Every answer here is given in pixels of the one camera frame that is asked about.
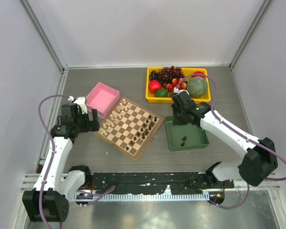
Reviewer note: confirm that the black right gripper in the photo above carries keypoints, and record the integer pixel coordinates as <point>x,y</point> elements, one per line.
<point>177,122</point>

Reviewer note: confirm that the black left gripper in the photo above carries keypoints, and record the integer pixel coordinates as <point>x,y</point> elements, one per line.
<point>91,126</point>

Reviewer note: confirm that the green piece tray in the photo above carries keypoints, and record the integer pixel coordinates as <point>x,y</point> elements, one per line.
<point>196,137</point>

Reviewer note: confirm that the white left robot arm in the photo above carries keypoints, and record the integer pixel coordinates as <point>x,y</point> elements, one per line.
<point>49,199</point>

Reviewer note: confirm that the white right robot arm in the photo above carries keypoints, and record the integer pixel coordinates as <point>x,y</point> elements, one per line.
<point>257,159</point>

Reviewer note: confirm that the green cantaloupe melon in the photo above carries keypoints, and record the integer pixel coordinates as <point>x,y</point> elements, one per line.
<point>197,86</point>

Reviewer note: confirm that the pink open box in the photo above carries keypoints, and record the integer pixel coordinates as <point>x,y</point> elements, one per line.
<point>102,98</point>

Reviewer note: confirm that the red cherry pile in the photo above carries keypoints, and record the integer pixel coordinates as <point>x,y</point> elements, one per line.
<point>174,82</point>

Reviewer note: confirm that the green lime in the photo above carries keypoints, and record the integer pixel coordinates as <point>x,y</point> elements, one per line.
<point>161,93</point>

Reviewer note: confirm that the wooden chessboard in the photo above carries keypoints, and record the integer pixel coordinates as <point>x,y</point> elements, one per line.
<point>126,120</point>

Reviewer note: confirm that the yellow fruit tray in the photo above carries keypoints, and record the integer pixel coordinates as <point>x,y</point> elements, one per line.
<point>150,96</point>

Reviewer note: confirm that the red apple right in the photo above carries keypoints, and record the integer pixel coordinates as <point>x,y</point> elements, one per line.
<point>198,74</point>

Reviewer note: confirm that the red apple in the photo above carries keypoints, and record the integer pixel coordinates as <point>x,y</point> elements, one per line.
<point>154,85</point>
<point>198,74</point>

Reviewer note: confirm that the red apple left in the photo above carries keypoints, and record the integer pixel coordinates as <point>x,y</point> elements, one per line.
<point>154,85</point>

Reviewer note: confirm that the dark grape bunch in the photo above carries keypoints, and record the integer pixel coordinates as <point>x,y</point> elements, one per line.
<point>166,74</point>

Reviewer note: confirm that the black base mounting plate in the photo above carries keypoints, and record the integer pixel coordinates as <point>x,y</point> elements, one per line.
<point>154,183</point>

